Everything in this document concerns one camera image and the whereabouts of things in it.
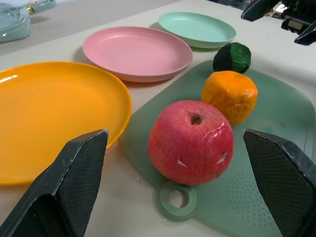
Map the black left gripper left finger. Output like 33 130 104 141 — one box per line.
0 128 109 237

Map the pale green packet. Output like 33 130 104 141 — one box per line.
24 0 57 14

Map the red apple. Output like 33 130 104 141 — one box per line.
148 100 235 186

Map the green cutting board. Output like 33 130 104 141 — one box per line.
118 60 316 237

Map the orange fruit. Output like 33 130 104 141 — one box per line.
200 70 259 126

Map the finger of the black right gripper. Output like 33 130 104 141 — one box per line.
240 0 281 22
294 21 316 45

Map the pink plate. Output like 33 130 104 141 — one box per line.
82 26 194 83

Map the dark green fruit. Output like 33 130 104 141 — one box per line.
212 42 252 74

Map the light green container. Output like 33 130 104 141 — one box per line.
0 2 31 44

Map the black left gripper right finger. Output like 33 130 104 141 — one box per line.
242 128 316 237

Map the mint green plate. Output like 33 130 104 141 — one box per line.
158 11 237 49

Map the orange plate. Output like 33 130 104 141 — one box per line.
0 61 133 186

